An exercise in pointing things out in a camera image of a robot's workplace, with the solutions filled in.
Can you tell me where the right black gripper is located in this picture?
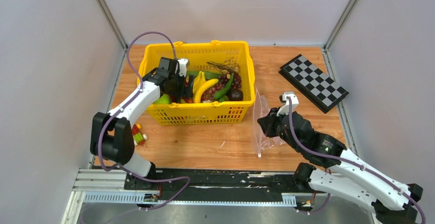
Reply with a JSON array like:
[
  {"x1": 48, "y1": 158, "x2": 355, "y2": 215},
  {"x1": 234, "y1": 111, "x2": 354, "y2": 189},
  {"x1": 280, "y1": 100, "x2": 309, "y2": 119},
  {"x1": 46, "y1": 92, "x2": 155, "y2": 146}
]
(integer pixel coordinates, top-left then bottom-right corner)
[{"x1": 257, "y1": 107, "x2": 302, "y2": 153}]

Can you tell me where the clear zip top bag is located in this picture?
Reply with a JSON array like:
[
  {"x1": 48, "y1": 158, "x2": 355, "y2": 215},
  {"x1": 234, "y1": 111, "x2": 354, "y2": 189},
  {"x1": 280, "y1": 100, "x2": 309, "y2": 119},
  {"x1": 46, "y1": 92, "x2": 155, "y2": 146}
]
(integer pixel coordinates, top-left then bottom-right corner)
[{"x1": 251, "y1": 88, "x2": 285, "y2": 158}]

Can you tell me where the yellow banana bunch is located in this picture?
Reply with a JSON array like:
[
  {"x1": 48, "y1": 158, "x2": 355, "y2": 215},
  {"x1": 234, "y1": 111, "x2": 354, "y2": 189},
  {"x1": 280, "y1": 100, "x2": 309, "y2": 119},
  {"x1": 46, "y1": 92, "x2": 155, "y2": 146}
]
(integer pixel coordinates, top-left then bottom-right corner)
[{"x1": 192, "y1": 72, "x2": 219, "y2": 104}]

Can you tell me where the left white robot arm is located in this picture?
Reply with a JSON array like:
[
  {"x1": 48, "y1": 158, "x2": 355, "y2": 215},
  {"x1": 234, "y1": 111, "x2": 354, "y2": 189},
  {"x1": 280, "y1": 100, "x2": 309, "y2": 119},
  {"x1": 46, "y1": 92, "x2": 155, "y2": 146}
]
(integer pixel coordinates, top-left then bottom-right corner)
[{"x1": 90, "y1": 57, "x2": 193, "y2": 190}]

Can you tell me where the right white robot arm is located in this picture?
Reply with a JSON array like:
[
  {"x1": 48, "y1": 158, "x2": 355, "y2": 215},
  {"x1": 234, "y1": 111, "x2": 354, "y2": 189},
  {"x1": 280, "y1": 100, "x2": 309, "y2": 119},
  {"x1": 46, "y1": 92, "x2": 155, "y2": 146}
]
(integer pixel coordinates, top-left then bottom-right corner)
[{"x1": 257, "y1": 109, "x2": 427, "y2": 223}]

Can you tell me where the green apple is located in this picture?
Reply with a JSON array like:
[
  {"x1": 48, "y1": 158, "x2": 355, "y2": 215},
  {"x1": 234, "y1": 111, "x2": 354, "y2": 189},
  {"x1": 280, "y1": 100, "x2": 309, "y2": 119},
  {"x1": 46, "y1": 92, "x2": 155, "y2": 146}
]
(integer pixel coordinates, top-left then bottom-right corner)
[{"x1": 154, "y1": 94, "x2": 172, "y2": 105}]

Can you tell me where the green leafy vegetable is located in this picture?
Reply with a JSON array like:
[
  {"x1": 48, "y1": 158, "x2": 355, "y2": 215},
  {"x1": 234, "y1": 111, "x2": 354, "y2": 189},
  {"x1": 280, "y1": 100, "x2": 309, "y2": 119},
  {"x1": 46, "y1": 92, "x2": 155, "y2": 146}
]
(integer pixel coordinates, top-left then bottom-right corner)
[{"x1": 186, "y1": 70, "x2": 221, "y2": 80}]

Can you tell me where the yellow plastic basket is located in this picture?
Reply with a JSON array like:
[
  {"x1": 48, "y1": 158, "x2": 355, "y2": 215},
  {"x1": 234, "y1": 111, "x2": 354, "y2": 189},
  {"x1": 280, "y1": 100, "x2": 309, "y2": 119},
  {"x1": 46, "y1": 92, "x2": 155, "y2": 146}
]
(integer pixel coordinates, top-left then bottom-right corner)
[{"x1": 139, "y1": 40, "x2": 255, "y2": 125}]

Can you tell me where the green chili pepper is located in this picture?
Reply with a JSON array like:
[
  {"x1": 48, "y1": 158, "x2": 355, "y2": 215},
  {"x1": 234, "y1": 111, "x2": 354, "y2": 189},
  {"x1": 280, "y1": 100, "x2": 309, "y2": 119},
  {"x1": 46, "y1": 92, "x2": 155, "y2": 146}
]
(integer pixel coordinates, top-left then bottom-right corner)
[{"x1": 213, "y1": 73, "x2": 234, "y2": 99}]

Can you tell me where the dark avocado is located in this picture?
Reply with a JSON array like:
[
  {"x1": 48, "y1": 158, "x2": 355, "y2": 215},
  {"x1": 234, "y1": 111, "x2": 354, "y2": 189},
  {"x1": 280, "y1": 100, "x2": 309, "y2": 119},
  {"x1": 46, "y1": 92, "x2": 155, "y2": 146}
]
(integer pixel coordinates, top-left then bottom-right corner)
[{"x1": 227, "y1": 89, "x2": 244, "y2": 101}]

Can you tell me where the folded black chessboard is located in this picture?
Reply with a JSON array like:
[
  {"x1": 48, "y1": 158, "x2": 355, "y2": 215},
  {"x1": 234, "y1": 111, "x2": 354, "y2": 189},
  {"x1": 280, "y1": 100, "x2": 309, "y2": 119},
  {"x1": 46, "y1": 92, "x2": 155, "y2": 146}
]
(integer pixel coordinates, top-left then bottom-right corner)
[{"x1": 279, "y1": 54, "x2": 349, "y2": 114}]

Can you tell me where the colourful toy block car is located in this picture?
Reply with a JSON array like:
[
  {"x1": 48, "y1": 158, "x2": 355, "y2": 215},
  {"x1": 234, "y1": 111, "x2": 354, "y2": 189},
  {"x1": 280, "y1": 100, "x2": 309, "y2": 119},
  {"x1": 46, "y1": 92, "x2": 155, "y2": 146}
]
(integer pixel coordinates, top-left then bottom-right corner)
[{"x1": 132, "y1": 124, "x2": 148, "y2": 146}]

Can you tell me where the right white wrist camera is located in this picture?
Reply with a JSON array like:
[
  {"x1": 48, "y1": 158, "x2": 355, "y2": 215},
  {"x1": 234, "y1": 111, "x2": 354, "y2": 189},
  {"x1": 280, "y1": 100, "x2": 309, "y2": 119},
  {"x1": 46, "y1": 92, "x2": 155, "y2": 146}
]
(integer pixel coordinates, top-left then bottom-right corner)
[{"x1": 276, "y1": 92, "x2": 299, "y2": 116}]

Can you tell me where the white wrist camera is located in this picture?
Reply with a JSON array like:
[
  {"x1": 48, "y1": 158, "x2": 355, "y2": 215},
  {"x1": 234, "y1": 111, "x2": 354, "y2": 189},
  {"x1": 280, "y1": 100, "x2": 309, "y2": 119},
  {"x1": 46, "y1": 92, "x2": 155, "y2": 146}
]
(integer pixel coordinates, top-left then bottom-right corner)
[
  {"x1": 177, "y1": 58, "x2": 189, "y2": 77},
  {"x1": 276, "y1": 92, "x2": 299, "y2": 116}
]

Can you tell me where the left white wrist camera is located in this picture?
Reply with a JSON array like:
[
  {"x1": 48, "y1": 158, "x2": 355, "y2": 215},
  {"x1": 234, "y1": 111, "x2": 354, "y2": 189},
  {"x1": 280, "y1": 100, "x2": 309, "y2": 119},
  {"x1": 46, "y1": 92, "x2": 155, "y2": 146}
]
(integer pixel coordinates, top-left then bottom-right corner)
[{"x1": 177, "y1": 58, "x2": 189, "y2": 77}]

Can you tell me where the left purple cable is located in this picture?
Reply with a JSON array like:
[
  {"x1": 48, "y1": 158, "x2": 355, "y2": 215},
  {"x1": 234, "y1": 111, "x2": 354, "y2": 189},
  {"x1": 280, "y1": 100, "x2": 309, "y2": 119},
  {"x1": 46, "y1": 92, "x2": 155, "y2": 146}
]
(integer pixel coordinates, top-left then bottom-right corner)
[{"x1": 96, "y1": 31, "x2": 191, "y2": 211}]

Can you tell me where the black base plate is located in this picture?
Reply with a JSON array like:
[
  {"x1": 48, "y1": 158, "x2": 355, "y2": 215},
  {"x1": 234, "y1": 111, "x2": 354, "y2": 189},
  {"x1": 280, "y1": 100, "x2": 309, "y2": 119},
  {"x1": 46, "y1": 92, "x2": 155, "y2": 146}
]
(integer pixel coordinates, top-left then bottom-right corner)
[{"x1": 124, "y1": 168, "x2": 313, "y2": 202}]

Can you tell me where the white slotted cable duct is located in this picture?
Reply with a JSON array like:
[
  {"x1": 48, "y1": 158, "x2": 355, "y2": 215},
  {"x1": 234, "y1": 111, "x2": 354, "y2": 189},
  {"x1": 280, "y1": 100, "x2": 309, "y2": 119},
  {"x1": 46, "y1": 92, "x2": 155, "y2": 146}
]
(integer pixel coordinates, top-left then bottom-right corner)
[{"x1": 73, "y1": 168, "x2": 296, "y2": 207}]

